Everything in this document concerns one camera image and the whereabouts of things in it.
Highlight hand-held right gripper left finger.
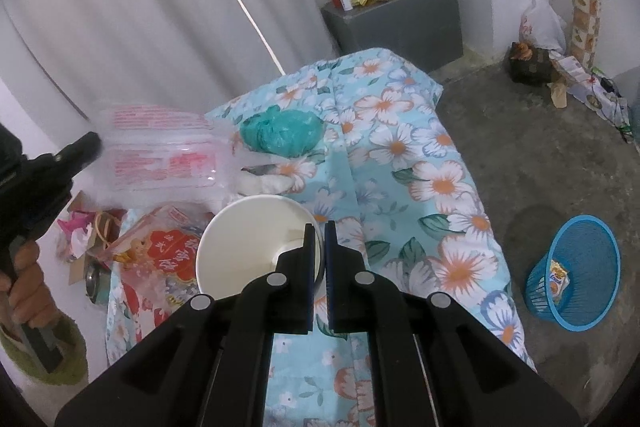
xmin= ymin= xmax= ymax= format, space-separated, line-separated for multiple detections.
xmin=54 ymin=222 xmax=325 ymax=427

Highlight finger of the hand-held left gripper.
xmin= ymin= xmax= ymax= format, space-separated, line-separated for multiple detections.
xmin=52 ymin=132 xmax=103 ymax=180

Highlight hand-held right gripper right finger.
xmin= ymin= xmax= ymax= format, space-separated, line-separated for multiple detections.
xmin=324 ymin=221 xmax=583 ymax=427

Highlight clear plastic bag red print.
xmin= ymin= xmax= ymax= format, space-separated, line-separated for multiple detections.
xmin=89 ymin=104 xmax=238 ymax=208

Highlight white paper bowl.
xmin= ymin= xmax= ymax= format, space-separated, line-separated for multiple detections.
xmin=196 ymin=194 xmax=325 ymax=303

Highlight clear snack bag red label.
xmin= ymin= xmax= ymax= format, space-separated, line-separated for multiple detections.
xmin=107 ymin=203 xmax=216 ymax=338

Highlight teal plastic bag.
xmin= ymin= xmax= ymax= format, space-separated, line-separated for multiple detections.
xmin=240 ymin=104 xmax=327 ymax=155

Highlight blue mesh wastebasket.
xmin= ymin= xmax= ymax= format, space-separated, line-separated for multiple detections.
xmin=525 ymin=214 xmax=621 ymax=333

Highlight person's left forearm green sleeve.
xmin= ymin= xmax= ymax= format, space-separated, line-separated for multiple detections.
xmin=0 ymin=314 xmax=88 ymax=388

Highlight person's left hand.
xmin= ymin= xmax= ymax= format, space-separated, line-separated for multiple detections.
xmin=0 ymin=241 xmax=61 ymax=333

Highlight pink wrapper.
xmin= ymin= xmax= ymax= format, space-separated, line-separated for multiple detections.
xmin=56 ymin=209 xmax=96 ymax=263

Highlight yellow rubber bands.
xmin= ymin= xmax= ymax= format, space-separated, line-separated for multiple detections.
xmin=95 ymin=211 xmax=123 ymax=248

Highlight metal can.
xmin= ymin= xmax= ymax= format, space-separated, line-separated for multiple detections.
xmin=84 ymin=264 xmax=112 ymax=305

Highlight white crumpled tissue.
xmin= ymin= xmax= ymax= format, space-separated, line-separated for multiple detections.
xmin=235 ymin=167 xmax=296 ymax=198

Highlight floral blue blanket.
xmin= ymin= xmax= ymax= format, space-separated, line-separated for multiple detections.
xmin=105 ymin=48 xmax=537 ymax=427

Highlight orange snack packet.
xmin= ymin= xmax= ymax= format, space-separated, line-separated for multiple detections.
xmin=547 ymin=259 xmax=571 ymax=308

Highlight grey storage box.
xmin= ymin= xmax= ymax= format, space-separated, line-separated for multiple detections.
xmin=321 ymin=0 xmax=463 ymax=72

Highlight dark patterned bag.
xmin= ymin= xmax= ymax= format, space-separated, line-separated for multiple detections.
xmin=507 ymin=42 xmax=556 ymax=85

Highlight printed paper sheets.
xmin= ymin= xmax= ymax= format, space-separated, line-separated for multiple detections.
xmin=552 ymin=54 xmax=631 ymax=142

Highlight white plastic bag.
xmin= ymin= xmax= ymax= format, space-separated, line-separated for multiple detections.
xmin=519 ymin=0 xmax=568 ymax=52

